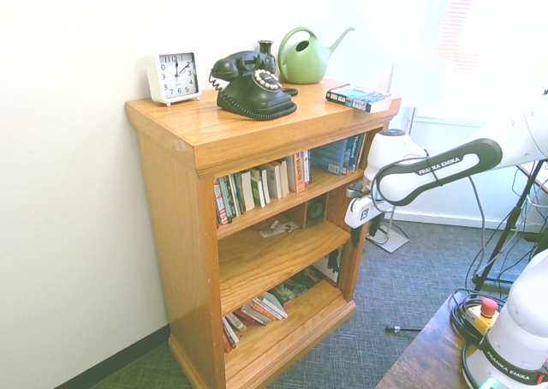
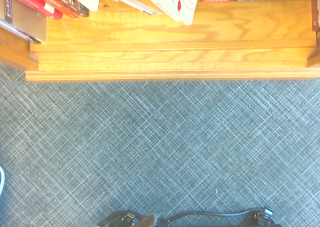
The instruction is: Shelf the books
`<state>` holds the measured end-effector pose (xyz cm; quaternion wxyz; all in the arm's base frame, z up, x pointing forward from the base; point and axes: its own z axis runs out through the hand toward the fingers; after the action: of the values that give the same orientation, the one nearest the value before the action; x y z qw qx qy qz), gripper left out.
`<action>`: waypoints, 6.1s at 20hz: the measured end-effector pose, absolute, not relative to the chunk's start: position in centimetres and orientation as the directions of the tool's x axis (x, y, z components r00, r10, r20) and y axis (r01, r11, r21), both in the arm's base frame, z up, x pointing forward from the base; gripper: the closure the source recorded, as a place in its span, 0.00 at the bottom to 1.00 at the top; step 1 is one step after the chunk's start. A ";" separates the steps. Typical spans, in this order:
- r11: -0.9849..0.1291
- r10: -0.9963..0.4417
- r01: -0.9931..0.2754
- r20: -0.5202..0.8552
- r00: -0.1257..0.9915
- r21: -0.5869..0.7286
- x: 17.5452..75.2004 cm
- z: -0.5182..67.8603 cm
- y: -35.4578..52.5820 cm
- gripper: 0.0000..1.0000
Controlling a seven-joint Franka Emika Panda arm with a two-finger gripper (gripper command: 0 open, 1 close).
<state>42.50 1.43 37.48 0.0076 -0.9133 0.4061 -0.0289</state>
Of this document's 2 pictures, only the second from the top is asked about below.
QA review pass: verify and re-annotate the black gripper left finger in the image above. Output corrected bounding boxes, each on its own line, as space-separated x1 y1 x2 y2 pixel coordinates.
97 210 138 227

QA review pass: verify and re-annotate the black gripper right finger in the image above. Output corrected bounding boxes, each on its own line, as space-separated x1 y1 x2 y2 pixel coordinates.
251 206 283 227

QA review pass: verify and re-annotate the wooden oak bookshelf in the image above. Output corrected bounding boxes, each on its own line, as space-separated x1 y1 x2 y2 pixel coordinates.
0 0 320 82

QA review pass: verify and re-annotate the white book red mark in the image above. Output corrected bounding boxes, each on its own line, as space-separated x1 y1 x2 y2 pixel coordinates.
142 0 201 26

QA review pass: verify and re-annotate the thin grey white book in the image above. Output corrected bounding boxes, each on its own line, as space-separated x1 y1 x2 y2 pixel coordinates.
101 0 164 16

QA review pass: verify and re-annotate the black and orange paperback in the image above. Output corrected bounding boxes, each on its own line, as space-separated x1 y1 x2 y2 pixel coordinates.
53 0 90 18

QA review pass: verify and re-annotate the tan book Japanese spine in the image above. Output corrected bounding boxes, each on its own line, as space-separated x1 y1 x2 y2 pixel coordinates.
0 0 48 44

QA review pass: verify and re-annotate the orange red paperback book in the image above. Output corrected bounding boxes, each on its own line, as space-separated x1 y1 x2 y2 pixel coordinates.
37 0 82 19

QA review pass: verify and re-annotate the white paperback book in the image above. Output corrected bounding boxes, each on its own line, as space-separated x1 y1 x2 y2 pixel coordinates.
69 0 101 12

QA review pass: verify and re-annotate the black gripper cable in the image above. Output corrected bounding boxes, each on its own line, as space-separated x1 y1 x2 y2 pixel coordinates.
159 207 266 223

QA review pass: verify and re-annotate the light grey robot cable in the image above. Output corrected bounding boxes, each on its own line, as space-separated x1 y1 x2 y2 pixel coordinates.
0 165 6 196

